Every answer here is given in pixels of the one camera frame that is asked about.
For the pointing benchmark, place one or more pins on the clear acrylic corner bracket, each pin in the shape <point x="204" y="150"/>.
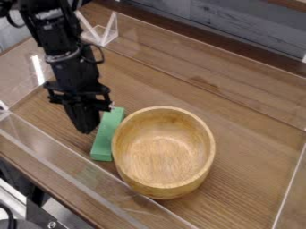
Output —
<point x="99" y="35"/>

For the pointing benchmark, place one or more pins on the brown wooden bowl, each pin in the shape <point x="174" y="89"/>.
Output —
<point x="163" y="149"/>

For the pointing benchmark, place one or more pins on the clear acrylic tray wall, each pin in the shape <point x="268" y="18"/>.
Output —
<point x="92" y="192"/>

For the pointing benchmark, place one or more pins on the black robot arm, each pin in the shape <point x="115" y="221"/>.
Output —
<point x="55" y="28"/>

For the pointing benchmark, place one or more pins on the black metal table frame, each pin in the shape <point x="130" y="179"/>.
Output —
<point x="28" y="207"/>

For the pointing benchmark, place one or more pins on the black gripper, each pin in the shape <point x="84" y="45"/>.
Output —
<point x="76" y="88"/>

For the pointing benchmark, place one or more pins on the green rectangular block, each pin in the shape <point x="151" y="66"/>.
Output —
<point x="100" y="150"/>

